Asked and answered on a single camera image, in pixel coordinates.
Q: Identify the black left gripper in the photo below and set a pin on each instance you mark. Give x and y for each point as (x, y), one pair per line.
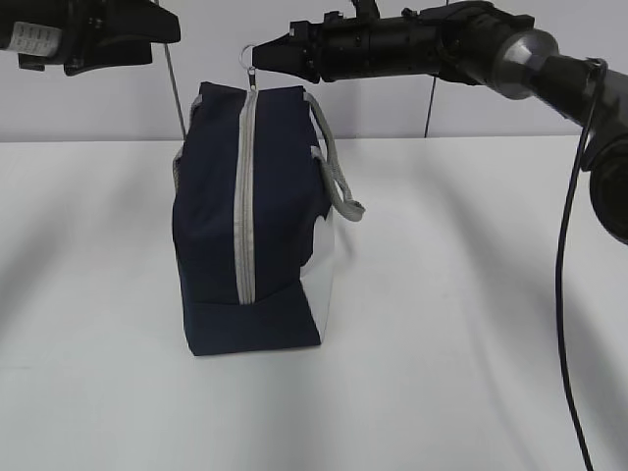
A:
(69, 33)

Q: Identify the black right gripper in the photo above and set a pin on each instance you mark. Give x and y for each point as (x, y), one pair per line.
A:
(334, 49)

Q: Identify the navy and white lunch bag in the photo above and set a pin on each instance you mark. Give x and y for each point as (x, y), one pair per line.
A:
(258, 184)

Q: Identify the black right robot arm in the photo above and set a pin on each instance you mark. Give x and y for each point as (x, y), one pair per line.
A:
(474, 43)

